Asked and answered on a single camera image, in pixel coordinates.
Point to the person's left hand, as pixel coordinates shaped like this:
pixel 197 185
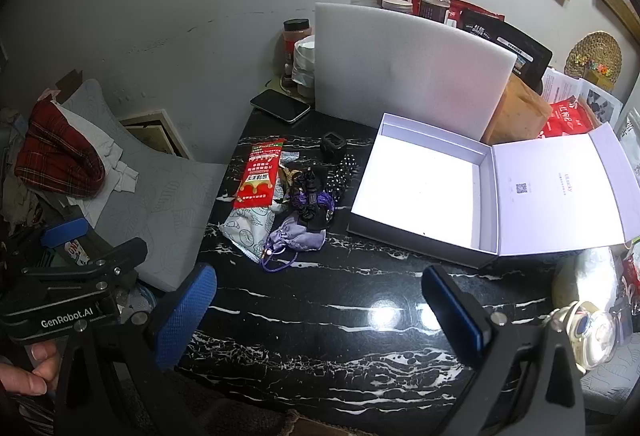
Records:
pixel 25 376

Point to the purple tassel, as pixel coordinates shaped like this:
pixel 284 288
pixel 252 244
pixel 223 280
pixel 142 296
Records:
pixel 322 202

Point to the black flat box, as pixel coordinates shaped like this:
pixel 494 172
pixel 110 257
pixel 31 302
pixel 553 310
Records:
pixel 527 54

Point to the white foam board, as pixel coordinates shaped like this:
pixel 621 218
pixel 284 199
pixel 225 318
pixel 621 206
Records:
pixel 410 66

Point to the white printed papers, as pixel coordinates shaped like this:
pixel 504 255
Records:
pixel 562 86

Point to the grey pillow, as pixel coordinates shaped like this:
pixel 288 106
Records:
pixel 165 196

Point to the glass teapot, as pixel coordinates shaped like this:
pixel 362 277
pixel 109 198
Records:
pixel 595 331

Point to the white gift box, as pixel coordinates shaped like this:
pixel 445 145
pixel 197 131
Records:
pixel 425 186

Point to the silver foil bag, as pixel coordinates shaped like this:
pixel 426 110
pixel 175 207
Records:
pixel 582 271

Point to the dark contents clear jar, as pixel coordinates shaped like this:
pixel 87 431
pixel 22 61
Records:
pixel 434 6

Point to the red plaid cloth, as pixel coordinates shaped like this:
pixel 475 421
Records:
pixel 60 151

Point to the cardboard box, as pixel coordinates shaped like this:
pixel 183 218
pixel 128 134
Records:
pixel 70 80

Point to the small black case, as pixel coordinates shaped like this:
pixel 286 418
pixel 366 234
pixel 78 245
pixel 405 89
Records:
pixel 334 146

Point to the black polka dot cloth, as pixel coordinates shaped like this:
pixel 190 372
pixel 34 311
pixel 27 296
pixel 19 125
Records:
pixel 345 169

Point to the stack of white containers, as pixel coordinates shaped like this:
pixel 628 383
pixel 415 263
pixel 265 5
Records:
pixel 304 64

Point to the gold cereal packet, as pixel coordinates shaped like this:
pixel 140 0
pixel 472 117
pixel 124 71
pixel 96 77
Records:
pixel 289 176

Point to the brown paper bag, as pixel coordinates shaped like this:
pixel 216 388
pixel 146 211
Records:
pixel 520 111

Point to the red printed bag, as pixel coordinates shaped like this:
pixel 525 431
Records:
pixel 565 116

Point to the red snack packet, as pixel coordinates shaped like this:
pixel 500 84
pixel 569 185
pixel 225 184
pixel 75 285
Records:
pixel 260 171

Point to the black lid spice jar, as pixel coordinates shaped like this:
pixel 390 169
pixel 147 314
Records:
pixel 296 39

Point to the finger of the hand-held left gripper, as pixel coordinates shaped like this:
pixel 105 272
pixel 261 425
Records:
pixel 120 255
pixel 65 233

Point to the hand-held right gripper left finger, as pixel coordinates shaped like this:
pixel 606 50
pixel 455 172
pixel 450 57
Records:
pixel 187 316

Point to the woven straw basket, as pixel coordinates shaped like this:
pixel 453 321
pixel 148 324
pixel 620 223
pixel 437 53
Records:
pixel 595 49

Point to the black printed bag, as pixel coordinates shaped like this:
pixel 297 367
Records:
pixel 477 29

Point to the white cloth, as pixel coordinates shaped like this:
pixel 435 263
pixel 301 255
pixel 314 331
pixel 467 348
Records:
pixel 117 166

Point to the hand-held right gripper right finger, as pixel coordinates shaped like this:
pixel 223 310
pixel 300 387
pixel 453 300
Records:
pixel 450 311

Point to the black smartphone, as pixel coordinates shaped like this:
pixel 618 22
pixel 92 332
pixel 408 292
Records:
pixel 280 106

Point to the white printed packet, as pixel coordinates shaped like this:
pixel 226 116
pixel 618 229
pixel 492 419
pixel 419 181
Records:
pixel 245 228

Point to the wooden framed panel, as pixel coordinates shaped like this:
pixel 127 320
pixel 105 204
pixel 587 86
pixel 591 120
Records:
pixel 150 131

